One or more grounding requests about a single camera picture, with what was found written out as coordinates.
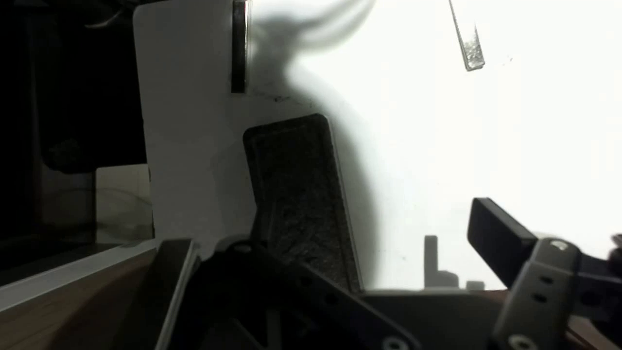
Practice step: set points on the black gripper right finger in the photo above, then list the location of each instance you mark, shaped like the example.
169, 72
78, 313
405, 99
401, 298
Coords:
537, 278

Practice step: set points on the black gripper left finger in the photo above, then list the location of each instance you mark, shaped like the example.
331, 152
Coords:
292, 304

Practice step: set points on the black foam whiteboard eraser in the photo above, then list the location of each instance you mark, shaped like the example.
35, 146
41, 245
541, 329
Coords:
298, 195

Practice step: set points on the white platform board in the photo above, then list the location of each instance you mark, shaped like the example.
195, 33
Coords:
453, 162

